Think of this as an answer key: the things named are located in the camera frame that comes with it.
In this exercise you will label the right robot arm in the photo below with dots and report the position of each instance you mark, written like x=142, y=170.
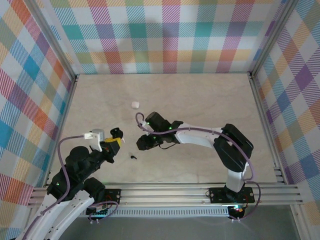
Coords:
x=197, y=137

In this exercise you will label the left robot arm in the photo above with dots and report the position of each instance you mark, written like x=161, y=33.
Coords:
x=72, y=211

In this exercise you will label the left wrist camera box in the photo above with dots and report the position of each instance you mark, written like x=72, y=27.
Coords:
x=98, y=134

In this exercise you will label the controller circuit board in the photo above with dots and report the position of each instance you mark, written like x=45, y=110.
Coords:
x=100, y=212
x=237, y=209

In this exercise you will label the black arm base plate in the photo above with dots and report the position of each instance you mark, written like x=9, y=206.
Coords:
x=113, y=196
x=217, y=195

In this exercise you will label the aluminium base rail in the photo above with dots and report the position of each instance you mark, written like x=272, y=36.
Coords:
x=162, y=193

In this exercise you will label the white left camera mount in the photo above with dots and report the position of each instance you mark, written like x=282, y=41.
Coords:
x=97, y=145

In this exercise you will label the aluminium side rail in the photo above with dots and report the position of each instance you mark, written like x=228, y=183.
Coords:
x=62, y=125
x=265, y=125

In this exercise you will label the white earbud charging case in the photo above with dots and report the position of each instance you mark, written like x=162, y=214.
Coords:
x=135, y=104

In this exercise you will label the aluminium frame post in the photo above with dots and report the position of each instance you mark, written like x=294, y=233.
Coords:
x=272, y=37
x=51, y=37

